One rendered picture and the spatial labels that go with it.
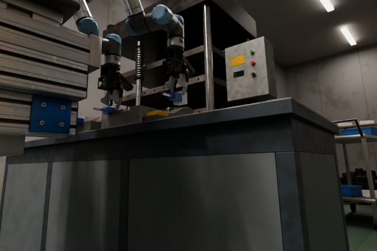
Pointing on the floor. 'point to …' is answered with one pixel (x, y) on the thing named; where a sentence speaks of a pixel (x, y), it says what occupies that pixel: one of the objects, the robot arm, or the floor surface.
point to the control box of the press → (251, 72)
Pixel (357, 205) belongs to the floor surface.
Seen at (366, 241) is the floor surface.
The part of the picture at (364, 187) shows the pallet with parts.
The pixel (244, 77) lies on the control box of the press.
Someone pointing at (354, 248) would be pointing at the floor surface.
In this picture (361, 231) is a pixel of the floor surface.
